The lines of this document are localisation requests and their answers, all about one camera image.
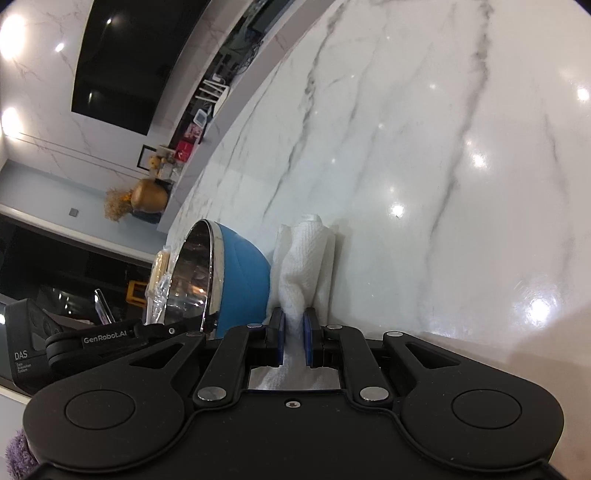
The orange toy figure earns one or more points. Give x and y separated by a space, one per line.
153 162

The white paper towel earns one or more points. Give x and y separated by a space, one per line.
304 258

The pink box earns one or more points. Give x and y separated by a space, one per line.
194 130

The clear plastic container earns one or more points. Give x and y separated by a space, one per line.
201 117

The blue steel bowl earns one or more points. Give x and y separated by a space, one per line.
242 272

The clear acrylic stand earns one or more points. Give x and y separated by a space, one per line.
104 307

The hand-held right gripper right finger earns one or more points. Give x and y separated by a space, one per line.
308 340

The dried flower bunch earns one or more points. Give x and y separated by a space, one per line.
117 205

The black wall television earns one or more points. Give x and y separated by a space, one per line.
129 60

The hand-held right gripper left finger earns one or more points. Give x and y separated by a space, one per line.
276 339

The dark picture frame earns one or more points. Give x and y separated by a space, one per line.
144 157

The golden vase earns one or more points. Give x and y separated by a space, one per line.
150 196

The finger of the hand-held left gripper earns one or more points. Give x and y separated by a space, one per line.
159 333

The clear plastic food bag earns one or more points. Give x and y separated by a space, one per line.
159 286

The red box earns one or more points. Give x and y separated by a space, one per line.
183 151

